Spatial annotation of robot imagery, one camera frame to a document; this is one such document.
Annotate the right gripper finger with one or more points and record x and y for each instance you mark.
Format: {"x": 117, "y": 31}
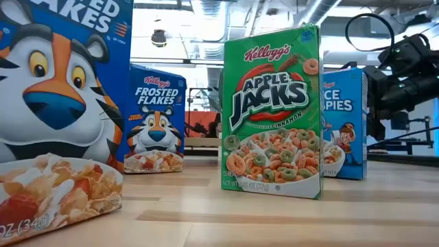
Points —
{"x": 376, "y": 129}

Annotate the blue Rice Krispies cereal box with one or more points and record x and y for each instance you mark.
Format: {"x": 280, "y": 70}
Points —
{"x": 343, "y": 120}

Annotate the green Apple Jacks cereal box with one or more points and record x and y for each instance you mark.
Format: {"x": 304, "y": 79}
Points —
{"x": 271, "y": 120}

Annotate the blue Frosted Flakes cereal box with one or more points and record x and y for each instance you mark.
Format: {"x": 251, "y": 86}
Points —
{"x": 61, "y": 103}
{"x": 156, "y": 113}

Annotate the black monitor on arm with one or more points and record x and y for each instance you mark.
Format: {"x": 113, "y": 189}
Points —
{"x": 399, "y": 121}

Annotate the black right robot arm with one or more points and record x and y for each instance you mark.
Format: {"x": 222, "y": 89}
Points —
{"x": 415, "y": 89}

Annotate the black desk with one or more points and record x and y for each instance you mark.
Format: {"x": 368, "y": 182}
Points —
{"x": 408, "y": 145}

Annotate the person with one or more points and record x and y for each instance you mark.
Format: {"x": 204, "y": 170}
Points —
{"x": 214, "y": 130}

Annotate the orange red board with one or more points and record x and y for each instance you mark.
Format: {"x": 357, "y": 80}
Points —
{"x": 199, "y": 116}

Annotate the long ceiling light strip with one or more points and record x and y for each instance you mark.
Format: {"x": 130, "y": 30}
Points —
{"x": 161, "y": 61}

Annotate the black ceiling dome fixture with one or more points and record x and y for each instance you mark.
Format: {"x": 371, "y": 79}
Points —
{"x": 158, "y": 38}

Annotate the black table frame rail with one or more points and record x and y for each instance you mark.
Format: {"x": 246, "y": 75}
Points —
{"x": 411, "y": 159}

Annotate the silver ventilation duct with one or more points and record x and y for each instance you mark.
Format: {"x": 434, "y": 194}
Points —
{"x": 319, "y": 12}

